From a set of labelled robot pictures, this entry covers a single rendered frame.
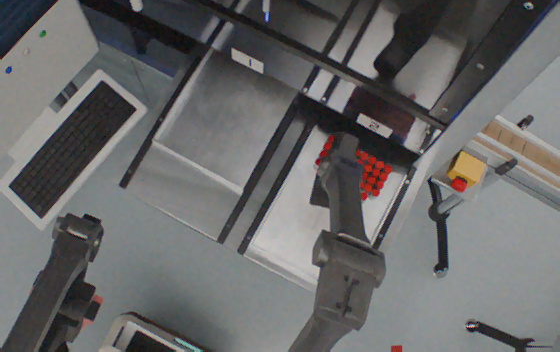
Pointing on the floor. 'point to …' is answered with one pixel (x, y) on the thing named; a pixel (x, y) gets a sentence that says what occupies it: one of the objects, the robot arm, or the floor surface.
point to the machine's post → (497, 90)
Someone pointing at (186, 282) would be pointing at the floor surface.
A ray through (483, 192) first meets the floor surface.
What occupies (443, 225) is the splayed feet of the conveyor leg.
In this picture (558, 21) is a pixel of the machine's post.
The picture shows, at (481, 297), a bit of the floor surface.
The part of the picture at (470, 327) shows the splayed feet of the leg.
